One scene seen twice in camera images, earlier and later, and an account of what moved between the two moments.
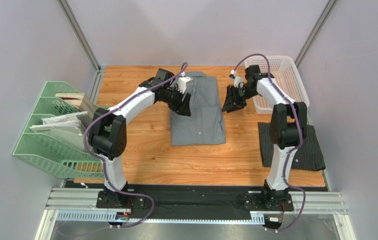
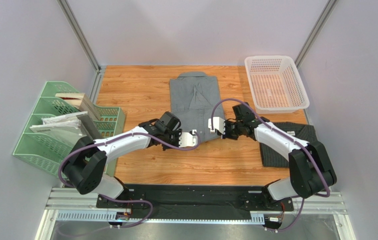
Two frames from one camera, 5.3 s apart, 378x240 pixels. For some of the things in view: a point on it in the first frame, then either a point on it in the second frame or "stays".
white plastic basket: x=284 y=71 stays
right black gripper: x=234 y=98 -> x=228 y=127
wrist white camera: x=237 y=80 -> x=219 y=124
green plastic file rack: x=54 y=138 stays
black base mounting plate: x=195 y=202 stays
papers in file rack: x=67 y=128 stays
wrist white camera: x=184 y=83 -> x=186 y=139
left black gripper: x=184 y=108 -> x=176 y=132
